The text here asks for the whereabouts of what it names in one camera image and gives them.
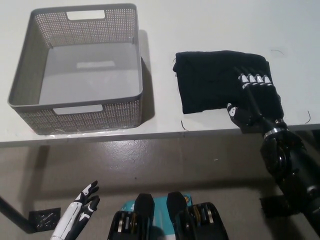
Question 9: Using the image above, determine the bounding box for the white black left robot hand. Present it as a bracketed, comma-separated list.
[51, 180, 101, 240]

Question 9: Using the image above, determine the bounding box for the black t shirt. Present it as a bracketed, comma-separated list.
[172, 49, 286, 118]

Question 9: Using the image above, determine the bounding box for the grey perforated plastic basket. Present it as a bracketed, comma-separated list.
[6, 2, 145, 136]

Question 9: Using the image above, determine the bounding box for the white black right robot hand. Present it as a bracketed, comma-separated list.
[226, 66, 288, 133]

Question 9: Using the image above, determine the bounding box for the black floor tape patch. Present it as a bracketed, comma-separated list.
[259, 196, 300, 219]
[28, 207, 62, 231]

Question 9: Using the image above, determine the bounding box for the clear tape strip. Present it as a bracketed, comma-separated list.
[47, 127, 121, 138]

